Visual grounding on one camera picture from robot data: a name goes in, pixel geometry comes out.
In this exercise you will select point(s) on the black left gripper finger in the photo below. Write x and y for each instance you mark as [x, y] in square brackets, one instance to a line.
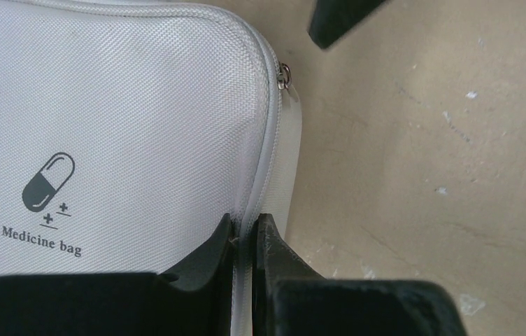
[193, 297]
[333, 19]
[291, 298]

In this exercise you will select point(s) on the grey medicine case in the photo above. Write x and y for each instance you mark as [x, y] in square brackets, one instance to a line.
[128, 129]

